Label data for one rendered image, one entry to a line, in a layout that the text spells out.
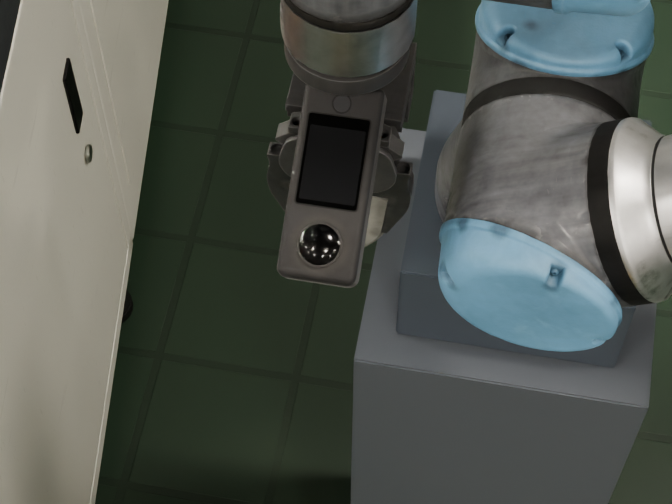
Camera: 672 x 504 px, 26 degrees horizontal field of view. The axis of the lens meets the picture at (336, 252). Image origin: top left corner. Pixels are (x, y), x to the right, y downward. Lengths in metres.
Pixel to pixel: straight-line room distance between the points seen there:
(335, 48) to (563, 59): 0.21
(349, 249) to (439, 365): 0.38
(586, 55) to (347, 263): 0.23
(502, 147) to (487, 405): 0.36
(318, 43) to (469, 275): 0.19
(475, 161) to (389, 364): 0.30
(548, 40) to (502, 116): 0.06
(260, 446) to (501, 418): 0.83
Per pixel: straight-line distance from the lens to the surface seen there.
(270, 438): 2.03
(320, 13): 0.76
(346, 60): 0.78
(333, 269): 0.82
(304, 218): 0.82
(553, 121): 0.92
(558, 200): 0.88
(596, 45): 0.95
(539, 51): 0.94
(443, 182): 1.12
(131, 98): 2.05
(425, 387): 1.21
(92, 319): 1.84
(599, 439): 1.25
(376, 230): 0.94
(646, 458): 2.07
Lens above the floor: 1.85
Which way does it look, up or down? 58 degrees down
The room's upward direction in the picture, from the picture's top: straight up
